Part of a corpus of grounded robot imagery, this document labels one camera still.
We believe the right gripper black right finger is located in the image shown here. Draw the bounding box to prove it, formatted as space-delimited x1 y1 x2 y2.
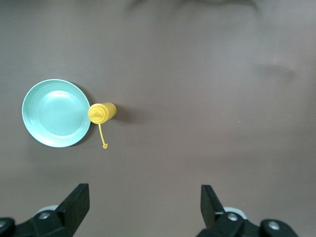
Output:
197 184 299 237

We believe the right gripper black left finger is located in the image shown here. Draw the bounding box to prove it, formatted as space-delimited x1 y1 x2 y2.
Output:
0 183 90 237

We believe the yellow squeeze bottle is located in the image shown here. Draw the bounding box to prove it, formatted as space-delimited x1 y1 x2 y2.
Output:
87 102 117 150

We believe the green plate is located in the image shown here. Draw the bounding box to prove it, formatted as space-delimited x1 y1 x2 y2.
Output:
21 79 91 148

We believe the brown table cloth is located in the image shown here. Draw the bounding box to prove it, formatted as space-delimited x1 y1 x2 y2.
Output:
0 0 316 237

